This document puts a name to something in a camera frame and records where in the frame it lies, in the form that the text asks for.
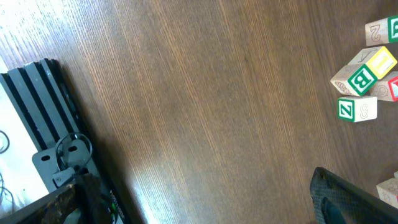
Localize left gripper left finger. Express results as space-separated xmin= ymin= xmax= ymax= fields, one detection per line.
xmin=1 ymin=174 xmax=109 ymax=224

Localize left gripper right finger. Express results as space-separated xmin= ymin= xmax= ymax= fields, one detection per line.
xmin=310 ymin=167 xmax=397 ymax=224

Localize wooden block green side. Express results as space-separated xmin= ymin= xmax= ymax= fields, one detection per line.
xmin=337 ymin=96 xmax=377 ymax=123

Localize red block Y left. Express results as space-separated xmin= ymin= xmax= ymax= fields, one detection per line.
xmin=370 ymin=71 xmax=397 ymax=102

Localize green block B lower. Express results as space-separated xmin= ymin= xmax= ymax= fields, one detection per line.
xmin=330 ymin=64 xmax=377 ymax=96

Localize green block b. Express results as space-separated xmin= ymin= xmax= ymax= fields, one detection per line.
xmin=364 ymin=16 xmax=398 ymax=46
xmin=330 ymin=64 xmax=377 ymax=96

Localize yellow block lower left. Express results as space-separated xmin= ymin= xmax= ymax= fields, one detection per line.
xmin=348 ymin=46 xmax=397 ymax=80

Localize green block B left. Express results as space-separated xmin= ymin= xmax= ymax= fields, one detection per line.
xmin=364 ymin=16 xmax=398 ymax=46

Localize grey aluminium rail mount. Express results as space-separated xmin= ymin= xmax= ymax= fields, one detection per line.
xmin=1 ymin=58 xmax=131 ymax=223

